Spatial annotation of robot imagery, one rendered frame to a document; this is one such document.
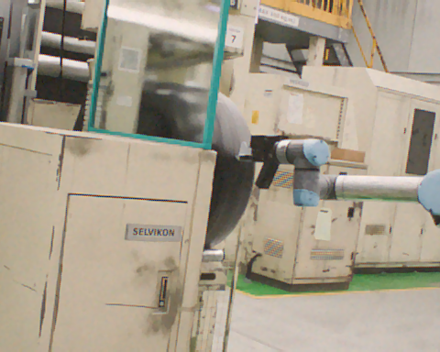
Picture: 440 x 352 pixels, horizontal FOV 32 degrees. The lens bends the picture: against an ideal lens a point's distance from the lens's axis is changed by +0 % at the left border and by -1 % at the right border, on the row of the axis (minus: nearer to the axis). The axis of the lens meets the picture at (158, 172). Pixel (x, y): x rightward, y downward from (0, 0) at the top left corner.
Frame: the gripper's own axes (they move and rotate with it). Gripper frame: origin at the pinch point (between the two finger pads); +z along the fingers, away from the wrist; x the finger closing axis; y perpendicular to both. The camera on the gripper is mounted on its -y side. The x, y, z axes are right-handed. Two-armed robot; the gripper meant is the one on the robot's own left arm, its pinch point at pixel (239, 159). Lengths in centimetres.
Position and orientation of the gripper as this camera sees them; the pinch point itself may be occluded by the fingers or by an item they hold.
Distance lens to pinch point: 247.7
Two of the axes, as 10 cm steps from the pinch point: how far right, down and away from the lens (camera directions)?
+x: -8.2, -0.8, -5.7
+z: -5.7, -0.2, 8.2
